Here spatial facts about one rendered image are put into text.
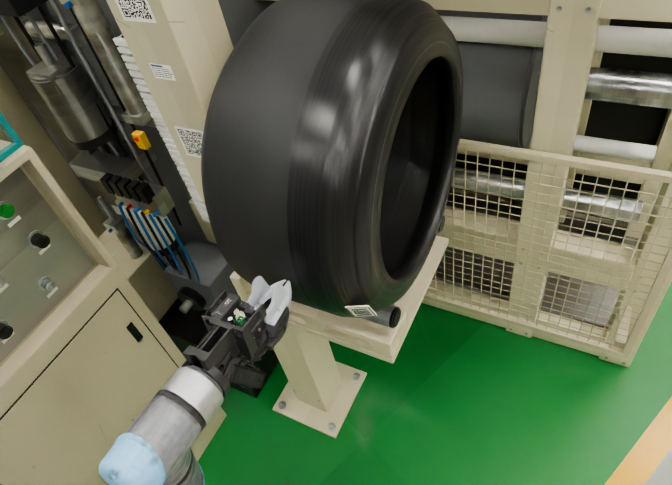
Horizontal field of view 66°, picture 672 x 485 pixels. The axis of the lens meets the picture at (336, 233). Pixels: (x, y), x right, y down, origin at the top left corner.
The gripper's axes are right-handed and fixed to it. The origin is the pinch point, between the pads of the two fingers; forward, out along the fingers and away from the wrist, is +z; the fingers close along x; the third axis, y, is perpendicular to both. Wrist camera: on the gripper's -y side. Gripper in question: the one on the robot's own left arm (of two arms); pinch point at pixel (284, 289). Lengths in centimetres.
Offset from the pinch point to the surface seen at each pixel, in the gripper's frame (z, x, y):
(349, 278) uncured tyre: 3.5, -10.3, 3.1
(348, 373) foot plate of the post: 51, 27, -109
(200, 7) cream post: 26, 26, 34
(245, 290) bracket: 13.4, 24.0, -23.3
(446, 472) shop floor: 32, -18, -113
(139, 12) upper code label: 18, 32, 36
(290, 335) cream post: 29, 29, -60
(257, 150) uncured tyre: 5.7, 3.4, 22.0
